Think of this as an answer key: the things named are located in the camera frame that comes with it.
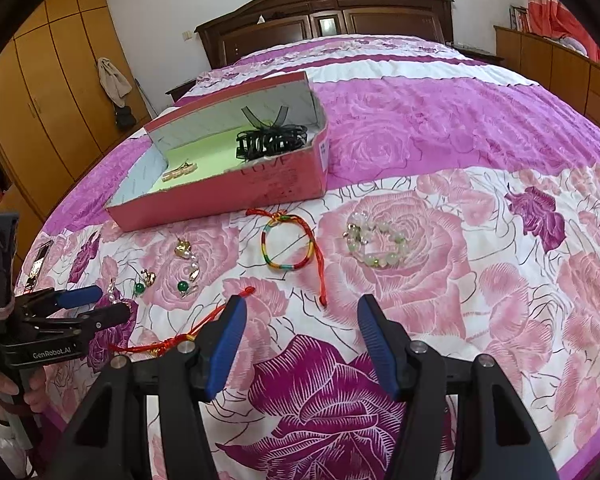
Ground person's left hand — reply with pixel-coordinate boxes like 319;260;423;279
0;371;47;413

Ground white pearl earring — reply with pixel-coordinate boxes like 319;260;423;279
105;279;131;311

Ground orange wooden dresser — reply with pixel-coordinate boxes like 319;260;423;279
494;25;600;131

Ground pale jade bead bracelet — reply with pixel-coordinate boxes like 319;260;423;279
345;211;410;268

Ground pink floral bedspread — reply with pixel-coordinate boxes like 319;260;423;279
17;32;600;480

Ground gold hair clip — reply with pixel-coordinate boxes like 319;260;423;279
161;160;198;181

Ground black hair claw clip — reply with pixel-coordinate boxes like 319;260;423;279
236;126;308;163

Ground dark wooden headboard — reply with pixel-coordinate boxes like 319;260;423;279
195;0;455;68

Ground red string bracelet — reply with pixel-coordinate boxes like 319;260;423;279
109;286;257;358

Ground black ribbon hair tie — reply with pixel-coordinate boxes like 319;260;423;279
240;105;287;130

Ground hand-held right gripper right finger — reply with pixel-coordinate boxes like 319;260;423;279
356;294;561;480

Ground red cloth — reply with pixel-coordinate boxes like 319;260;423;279
525;0;600;61

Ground row of books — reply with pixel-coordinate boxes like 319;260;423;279
509;5;530;33

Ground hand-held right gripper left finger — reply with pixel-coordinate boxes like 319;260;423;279
55;294;248;480

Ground orange wooden wardrobe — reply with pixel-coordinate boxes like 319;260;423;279
0;0;153;261

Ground beige hanging towel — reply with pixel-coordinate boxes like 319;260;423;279
97;57;133;108

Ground dark wooden nightstand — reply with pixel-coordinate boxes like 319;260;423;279
165;80;197;103

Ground multicolour braided bracelet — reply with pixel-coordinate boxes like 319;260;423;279
245;208;328;307

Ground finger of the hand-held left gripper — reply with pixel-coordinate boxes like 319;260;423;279
27;304;132;342
16;285;103;320

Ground gold pearl earring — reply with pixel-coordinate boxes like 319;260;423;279
174;239;203;283

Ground pink cardboard box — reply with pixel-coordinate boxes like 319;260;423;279
104;71;330;232

